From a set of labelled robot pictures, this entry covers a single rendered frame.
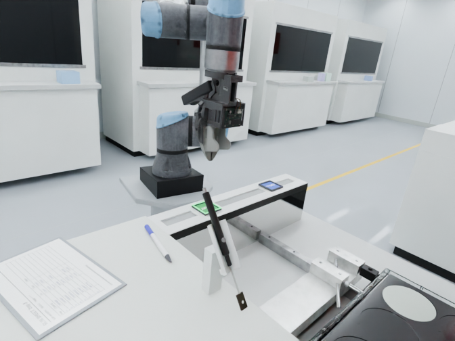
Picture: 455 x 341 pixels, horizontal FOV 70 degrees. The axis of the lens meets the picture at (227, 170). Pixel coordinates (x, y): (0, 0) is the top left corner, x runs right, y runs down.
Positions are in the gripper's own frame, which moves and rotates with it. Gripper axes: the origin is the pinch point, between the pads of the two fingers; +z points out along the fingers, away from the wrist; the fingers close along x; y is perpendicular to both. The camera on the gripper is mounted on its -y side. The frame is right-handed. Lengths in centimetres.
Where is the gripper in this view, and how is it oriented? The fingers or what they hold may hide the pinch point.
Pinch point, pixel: (208, 154)
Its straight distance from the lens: 79.8
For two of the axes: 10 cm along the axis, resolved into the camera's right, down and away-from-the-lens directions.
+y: 6.8, 3.2, -6.6
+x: 7.3, -1.9, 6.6
